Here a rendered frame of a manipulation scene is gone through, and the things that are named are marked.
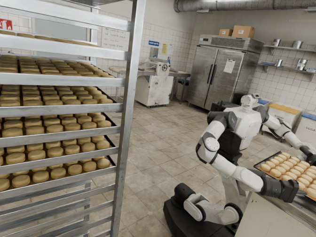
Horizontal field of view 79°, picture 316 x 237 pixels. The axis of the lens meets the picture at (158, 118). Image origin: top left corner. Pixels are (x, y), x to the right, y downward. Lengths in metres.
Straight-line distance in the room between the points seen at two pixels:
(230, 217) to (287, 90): 4.37
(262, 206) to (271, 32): 4.96
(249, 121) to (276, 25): 4.67
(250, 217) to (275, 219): 0.15
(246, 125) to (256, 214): 0.53
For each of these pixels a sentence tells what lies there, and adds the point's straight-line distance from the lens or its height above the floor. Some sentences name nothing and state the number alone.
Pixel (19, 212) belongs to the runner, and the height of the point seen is 0.97.
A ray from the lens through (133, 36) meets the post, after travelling 0.66.
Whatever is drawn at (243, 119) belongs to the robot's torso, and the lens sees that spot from 1.31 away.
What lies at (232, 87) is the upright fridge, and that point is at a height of 0.91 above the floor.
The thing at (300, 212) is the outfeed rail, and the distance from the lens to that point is 1.31.
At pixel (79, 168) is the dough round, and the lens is 0.83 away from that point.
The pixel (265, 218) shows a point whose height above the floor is 0.73.
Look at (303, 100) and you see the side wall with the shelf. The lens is 5.53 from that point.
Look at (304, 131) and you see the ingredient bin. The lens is 4.94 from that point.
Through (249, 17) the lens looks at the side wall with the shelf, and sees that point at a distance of 6.19.
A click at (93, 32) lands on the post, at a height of 1.56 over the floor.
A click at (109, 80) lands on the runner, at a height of 1.42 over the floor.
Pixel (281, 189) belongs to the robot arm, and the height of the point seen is 1.01.
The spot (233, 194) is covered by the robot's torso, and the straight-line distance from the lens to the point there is 1.59.
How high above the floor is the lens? 1.55
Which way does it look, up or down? 20 degrees down
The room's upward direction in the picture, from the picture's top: 10 degrees clockwise
